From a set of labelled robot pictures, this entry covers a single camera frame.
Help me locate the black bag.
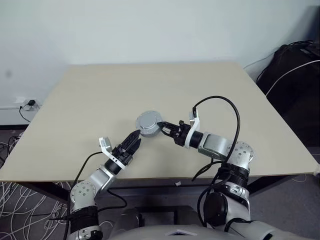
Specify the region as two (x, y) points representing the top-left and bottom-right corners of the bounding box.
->
(256, 41), (320, 148)

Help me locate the dark table frame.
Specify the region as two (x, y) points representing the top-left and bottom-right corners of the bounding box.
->
(13, 174), (305, 203)

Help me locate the white floor cable tangle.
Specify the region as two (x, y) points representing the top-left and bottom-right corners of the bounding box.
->
(0, 179), (73, 240)

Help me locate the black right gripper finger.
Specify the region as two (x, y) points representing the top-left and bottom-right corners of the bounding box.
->
(156, 120), (180, 131)
(161, 126), (178, 138)

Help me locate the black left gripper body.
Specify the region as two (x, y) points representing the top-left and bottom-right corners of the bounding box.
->
(111, 145), (135, 167)

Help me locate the white wall power strip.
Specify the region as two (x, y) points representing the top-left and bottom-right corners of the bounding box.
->
(14, 96), (42, 111)

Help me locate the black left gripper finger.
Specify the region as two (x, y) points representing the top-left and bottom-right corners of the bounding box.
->
(127, 139), (142, 159)
(119, 129), (141, 151)

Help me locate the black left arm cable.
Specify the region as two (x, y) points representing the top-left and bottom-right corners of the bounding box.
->
(71, 151), (106, 191)

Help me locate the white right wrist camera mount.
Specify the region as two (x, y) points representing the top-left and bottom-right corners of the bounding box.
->
(185, 111), (202, 148)

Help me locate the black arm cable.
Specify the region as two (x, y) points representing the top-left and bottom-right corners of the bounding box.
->
(191, 95), (241, 182)
(71, 151), (106, 191)

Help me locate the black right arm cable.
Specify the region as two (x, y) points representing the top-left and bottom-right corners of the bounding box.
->
(191, 95), (241, 182)

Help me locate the grey round disc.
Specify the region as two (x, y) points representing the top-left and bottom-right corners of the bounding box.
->
(135, 109), (164, 132)

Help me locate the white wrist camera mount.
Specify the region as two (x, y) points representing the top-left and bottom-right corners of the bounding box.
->
(185, 111), (202, 148)
(98, 136), (126, 171)

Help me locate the grey motor stator housing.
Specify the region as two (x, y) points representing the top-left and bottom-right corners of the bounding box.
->
(138, 124), (161, 139)

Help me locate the silver robot torso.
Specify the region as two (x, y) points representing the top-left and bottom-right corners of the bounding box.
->
(98, 219), (320, 240)

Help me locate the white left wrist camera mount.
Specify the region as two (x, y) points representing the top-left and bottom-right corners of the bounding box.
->
(98, 136), (126, 171)

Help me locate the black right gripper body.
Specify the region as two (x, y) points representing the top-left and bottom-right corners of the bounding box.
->
(172, 120), (192, 149)

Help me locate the white cable on bag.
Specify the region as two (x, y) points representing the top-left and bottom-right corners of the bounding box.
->
(264, 59), (320, 97)

